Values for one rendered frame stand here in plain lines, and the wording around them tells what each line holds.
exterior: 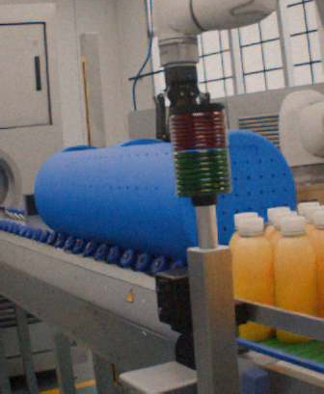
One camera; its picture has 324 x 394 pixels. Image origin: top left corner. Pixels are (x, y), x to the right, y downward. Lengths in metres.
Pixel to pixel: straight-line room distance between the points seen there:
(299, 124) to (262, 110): 1.54
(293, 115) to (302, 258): 0.96
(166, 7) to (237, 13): 0.17
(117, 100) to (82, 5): 1.10
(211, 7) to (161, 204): 0.42
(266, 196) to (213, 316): 0.63
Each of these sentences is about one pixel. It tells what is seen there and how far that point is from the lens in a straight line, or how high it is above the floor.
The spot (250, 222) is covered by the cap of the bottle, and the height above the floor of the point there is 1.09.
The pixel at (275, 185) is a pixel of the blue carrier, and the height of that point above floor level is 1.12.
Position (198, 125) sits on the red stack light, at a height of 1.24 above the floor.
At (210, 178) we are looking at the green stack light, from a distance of 0.72.
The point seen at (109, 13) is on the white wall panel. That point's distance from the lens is 7.21.
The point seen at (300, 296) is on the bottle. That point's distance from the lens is 1.01.
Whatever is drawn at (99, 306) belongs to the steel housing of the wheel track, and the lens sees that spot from 1.68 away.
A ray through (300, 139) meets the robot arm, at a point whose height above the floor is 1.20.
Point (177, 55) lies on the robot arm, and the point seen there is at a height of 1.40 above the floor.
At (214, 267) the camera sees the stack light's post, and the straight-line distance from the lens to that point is 0.75.
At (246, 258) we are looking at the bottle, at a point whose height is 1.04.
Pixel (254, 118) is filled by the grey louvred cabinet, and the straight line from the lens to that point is 3.48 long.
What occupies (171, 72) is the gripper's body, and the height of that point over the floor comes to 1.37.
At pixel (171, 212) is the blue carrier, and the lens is 1.27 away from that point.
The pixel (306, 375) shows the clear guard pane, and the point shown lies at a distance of 0.81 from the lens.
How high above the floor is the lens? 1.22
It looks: 3 degrees down
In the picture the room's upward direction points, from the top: 5 degrees counter-clockwise
